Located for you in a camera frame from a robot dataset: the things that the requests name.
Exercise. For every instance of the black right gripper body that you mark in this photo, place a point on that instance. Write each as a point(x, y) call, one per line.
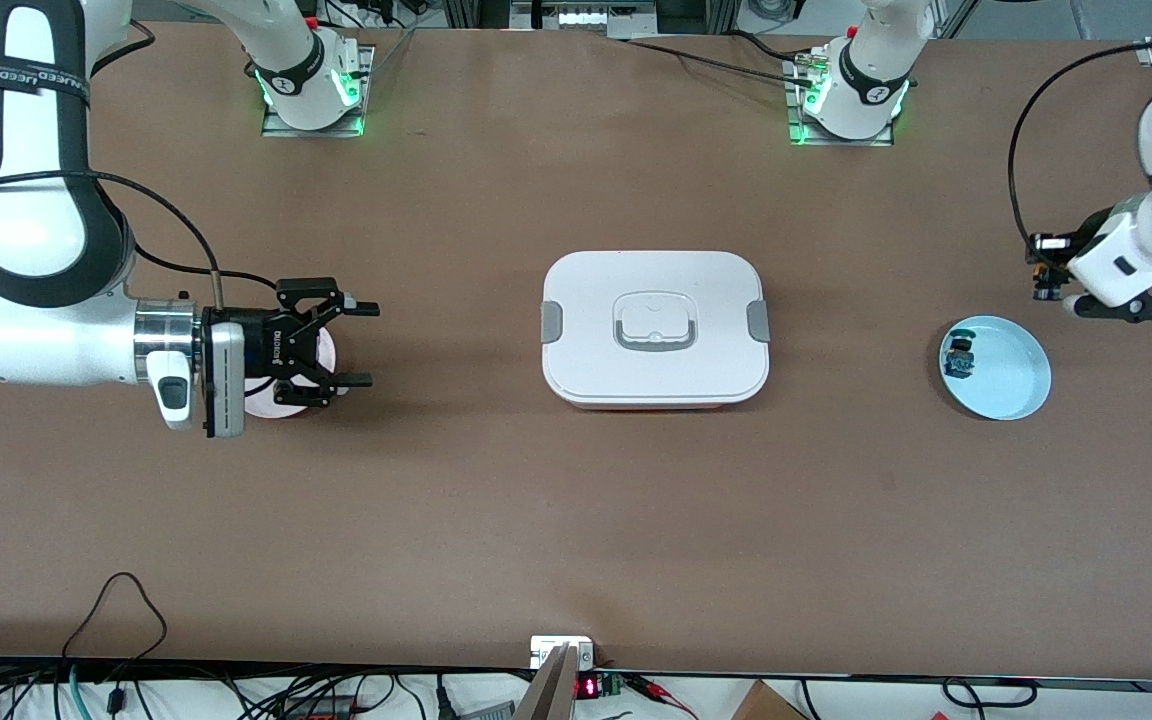
point(268, 346)

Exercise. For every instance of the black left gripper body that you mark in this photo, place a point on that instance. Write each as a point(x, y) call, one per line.
point(1083, 229)

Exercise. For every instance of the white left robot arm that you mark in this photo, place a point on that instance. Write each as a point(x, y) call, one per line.
point(1136, 250)

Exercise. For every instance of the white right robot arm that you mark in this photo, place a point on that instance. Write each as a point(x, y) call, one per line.
point(36, 340)

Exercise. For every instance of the white lunch box grey clips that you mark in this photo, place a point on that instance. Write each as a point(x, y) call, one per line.
point(706, 370)

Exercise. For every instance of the brown cardboard box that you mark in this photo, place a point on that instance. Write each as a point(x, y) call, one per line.
point(766, 705)

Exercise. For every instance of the pink round plate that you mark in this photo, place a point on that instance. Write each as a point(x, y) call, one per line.
point(261, 403)

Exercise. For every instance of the light blue round plate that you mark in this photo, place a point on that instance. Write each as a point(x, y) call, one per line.
point(1011, 375)

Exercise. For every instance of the white power strip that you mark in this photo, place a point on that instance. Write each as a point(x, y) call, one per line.
point(586, 15)

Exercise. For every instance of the red digit display module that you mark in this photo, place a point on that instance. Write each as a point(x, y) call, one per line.
point(587, 688)

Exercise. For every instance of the green circuit board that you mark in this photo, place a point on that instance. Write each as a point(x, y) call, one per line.
point(612, 686)

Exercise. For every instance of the red clip leads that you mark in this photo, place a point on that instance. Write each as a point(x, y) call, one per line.
point(661, 695)

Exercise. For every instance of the blue green push button switch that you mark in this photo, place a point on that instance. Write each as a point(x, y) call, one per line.
point(959, 355)

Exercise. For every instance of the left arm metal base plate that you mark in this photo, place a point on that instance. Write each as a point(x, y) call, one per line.
point(836, 142)

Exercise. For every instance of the white mount plate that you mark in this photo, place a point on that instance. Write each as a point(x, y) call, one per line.
point(546, 648)

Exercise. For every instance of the aluminium camera mount profile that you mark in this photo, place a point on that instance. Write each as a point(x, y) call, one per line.
point(551, 690)

